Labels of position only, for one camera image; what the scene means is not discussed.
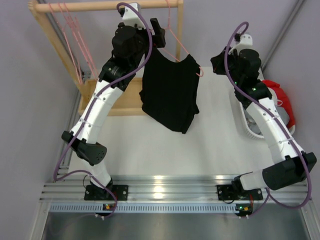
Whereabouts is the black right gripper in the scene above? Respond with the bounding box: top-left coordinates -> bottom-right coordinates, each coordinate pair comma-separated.
209,47 -> 241,86

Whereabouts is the grey tank top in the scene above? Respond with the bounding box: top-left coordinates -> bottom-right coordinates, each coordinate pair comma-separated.
246,106 -> 290,135

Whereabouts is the red tank top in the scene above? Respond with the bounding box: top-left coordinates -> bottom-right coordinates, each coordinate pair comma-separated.
262,79 -> 296,129

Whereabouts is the pink hanger of grey top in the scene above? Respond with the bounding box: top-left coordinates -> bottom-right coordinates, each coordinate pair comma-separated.
62,2 -> 99,78

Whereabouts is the pink hanger of white top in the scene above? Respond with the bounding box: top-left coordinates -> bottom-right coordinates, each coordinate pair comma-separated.
58,2 -> 95,78

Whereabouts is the white camisole top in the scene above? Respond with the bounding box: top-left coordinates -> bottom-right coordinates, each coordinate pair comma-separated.
268,88 -> 283,107

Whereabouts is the pink hanger of red top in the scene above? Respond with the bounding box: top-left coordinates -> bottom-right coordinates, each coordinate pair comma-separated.
48,3 -> 83,85

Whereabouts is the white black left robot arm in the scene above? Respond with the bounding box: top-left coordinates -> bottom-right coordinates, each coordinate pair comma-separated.
61,18 -> 166,201

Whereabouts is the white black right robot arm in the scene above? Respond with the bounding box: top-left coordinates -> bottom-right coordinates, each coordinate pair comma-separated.
210,47 -> 317,201

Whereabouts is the pink hanger of black top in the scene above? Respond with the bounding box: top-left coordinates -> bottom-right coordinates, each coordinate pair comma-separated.
159,0 -> 205,78

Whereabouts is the black tank top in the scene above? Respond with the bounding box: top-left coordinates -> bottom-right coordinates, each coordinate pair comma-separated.
139,49 -> 200,134

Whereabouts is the wooden clothes rack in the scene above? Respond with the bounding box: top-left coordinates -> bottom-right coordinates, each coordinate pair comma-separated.
27,0 -> 185,117

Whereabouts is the white perforated plastic basket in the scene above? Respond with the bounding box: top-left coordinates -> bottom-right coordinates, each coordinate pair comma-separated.
238,102 -> 289,140

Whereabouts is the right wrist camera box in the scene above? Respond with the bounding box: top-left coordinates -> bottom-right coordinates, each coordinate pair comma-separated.
228,33 -> 253,55

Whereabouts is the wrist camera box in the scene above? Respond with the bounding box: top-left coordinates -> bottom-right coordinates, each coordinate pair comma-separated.
118,6 -> 145,30
228,33 -> 253,55

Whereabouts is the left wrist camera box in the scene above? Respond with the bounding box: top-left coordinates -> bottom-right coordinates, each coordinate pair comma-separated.
118,6 -> 145,30

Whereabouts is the aluminium corner post right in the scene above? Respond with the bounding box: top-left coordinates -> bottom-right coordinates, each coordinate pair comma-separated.
261,0 -> 307,72

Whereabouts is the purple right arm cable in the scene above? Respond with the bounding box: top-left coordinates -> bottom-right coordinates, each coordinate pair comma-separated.
223,21 -> 313,218

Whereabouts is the aluminium mounting rail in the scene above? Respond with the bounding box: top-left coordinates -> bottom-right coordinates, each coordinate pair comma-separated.
39,173 -> 313,202

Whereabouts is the slotted cable duct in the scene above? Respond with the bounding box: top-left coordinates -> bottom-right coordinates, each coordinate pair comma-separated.
49,202 -> 245,214

